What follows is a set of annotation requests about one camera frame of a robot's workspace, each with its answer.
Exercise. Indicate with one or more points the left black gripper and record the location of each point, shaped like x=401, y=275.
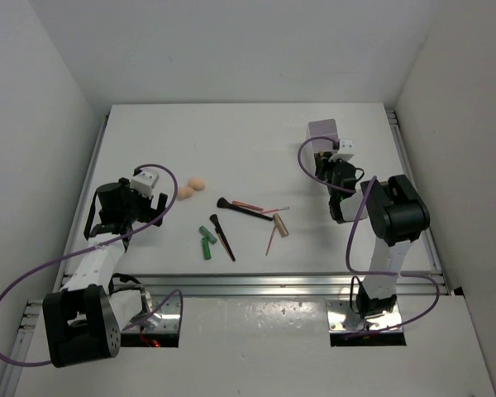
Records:
x=149, y=212

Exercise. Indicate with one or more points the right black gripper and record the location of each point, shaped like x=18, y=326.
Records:
x=324, y=164

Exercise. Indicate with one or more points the peach makeup sponge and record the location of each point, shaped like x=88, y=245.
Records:
x=196, y=184
x=185, y=193

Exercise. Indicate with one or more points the green tube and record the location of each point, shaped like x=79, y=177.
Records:
x=205, y=244
x=206, y=233

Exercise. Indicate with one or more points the large black makeup brush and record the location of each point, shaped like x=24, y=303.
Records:
x=223, y=203

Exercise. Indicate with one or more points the thin pink lip brush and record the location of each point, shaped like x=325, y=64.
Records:
x=275, y=210

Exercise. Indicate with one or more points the rose gold lipstick tube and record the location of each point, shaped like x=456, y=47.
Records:
x=279, y=223

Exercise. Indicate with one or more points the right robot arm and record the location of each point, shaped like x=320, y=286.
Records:
x=397, y=216

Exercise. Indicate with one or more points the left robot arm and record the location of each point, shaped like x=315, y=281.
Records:
x=84, y=319

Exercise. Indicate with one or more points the white divided organizer box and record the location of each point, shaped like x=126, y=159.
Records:
x=326, y=132

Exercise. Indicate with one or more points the thin orange angled brush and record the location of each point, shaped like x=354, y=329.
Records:
x=271, y=238

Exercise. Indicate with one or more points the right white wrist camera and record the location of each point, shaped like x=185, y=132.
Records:
x=345, y=150

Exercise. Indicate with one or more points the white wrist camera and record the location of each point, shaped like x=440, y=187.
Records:
x=144, y=182
x=345, y=150

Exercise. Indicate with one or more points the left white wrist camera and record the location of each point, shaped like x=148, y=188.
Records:
x=144, y=182

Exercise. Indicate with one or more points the black brush pink handle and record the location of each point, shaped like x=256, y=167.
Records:
x=218, y=229

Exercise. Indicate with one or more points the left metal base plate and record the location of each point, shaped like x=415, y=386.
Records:
x=159, y=314

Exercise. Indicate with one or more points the aluminium rail frame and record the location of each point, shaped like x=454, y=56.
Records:
x=237, y=314

